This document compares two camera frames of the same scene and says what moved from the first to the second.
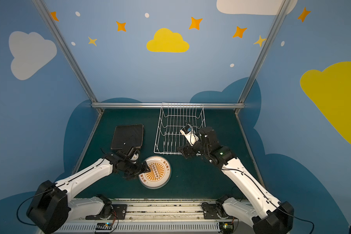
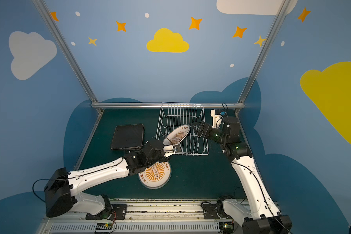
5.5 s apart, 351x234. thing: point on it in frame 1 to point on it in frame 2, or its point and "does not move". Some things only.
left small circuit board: (104, 226) does not move
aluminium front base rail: (153, 216) does not move
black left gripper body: (139, 169) to (160, 147)
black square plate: (126, 136) does not move
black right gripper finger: (185, 150) to (195, 126)
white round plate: (160, 174) does not move
